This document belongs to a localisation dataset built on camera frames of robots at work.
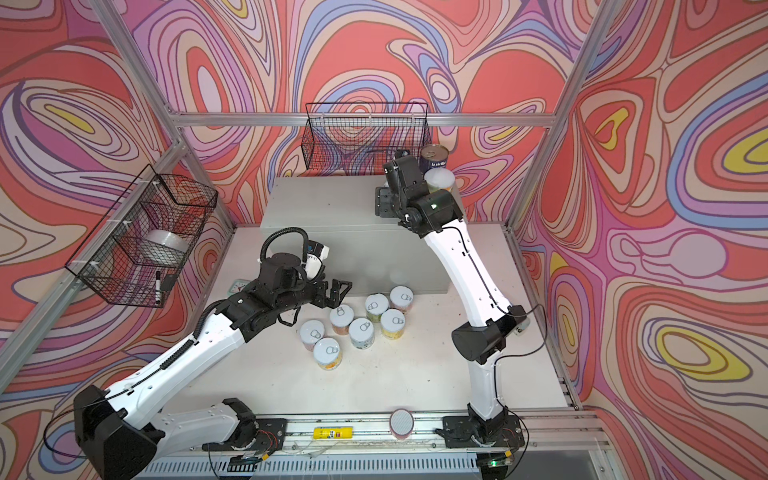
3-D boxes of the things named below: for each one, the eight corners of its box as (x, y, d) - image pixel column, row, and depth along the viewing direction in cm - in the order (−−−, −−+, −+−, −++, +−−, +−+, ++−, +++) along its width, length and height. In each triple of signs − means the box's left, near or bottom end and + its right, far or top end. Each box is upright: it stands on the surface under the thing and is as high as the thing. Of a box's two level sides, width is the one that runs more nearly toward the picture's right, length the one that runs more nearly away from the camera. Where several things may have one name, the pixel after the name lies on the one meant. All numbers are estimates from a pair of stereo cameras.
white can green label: (360, 315, 96) (359, 306, 92) (374, 297, 100) (373, 288, 96) (377, 325, 94) (377, 316, 90) (390, 306, 98) (390, 297, 94)
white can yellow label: (380, 339, 91) (380, 331, 87) (380, 316, 96) (380, 308, 92) (405, 339, 91) (406, 331, 87) (404, 316, 96) (405, 308, 92)
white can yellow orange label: (314, 370, 85) (311, 364, 81) (318, 344, 90) (315, 337, 86) (341, 370, 85) (338, 364, 81) (343, 344, 90) (341, 337, 86)
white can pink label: (302, 351, 89) (297, 343, 84) (306, 329, 93) (302, 320, 89) (323, 351, 89) (320, 343, 84) (326, 329, 93) (323, 320, 89)
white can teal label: (349, 349, 89) (347, 341, 85) (351, 326, 94) (349, 317, 89) (373, 349, 89) (372, 341, 85) (373, 326, 94) (373, 317, 89)
